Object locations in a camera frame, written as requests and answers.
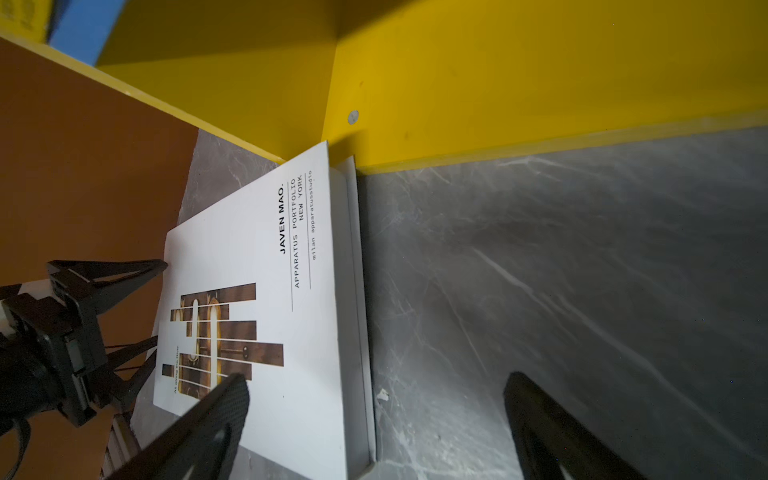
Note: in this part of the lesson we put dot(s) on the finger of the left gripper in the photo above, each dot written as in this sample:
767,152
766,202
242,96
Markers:
95,287
127,370

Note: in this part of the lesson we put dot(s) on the white brown patterned booklet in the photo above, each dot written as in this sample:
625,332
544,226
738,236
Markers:
267,283

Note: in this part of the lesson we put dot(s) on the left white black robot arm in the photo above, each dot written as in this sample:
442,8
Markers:
53,356

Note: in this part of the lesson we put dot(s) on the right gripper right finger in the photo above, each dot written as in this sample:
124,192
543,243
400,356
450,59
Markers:
551,443

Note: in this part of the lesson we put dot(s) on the yellow pink blue bookshelf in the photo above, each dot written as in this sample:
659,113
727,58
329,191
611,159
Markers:
411,84

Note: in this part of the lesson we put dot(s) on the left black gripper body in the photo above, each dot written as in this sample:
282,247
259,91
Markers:
49,353

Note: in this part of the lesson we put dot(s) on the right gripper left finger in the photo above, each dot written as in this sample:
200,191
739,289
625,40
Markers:
202,444

